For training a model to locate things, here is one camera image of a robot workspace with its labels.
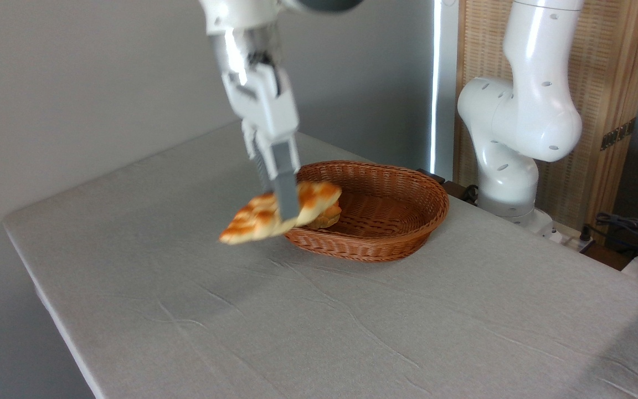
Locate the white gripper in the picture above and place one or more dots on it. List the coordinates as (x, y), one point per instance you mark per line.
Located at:
(266, 105)

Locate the long braided bread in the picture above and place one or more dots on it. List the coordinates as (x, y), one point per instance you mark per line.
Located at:
(252, 219)

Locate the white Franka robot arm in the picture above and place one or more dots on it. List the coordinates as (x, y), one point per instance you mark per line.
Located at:
(524, 116)

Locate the small round bread roll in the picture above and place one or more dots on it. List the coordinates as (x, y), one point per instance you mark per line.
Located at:
(327, 216)

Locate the brown wicker basket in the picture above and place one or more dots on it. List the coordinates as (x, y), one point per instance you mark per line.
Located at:
(385, 244)

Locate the black block behind basket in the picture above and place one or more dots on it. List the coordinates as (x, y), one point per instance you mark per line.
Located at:
(432, 176)

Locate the grey tablecloth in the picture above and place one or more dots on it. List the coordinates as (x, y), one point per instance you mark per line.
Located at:
(352, 332)

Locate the dark metal hinge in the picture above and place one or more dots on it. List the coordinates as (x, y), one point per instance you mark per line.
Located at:
(618, 134)

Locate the wooden woven screen panel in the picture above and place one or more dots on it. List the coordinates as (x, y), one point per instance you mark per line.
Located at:
(612, 61)

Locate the white vertical window frame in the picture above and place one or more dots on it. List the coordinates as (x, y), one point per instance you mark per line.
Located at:
(445, 83)

